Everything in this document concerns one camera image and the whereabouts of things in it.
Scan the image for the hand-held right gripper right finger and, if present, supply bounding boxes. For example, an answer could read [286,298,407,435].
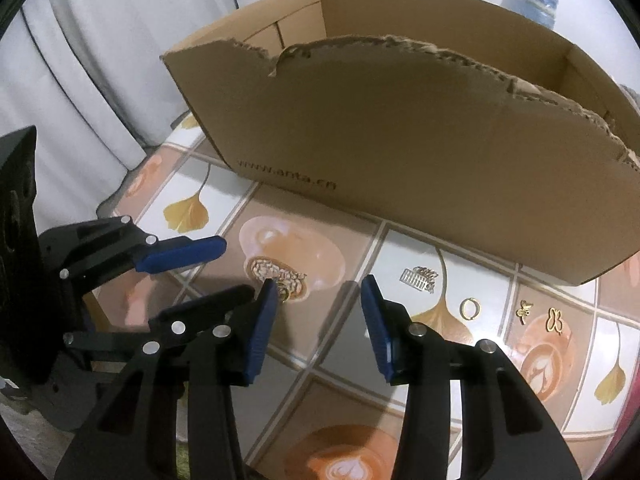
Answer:
[361,275,583,480]

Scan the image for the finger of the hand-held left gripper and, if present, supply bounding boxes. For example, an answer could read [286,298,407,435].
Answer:
[65,285,256,366]
[40,216,227,291]

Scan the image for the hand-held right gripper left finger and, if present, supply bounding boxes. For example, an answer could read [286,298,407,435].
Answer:
[54,278,278,480]

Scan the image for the brown cardboard box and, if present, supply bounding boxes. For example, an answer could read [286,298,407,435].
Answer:
[160,0,640,288]

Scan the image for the tile pattern tablecloth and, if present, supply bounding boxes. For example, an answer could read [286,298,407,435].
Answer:
[97,110,640,480]

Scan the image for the white curtain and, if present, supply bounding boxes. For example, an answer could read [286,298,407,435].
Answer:
[0,0,281,281]

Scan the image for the blue water bottle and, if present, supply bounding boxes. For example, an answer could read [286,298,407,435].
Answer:
[500,0,558,43]

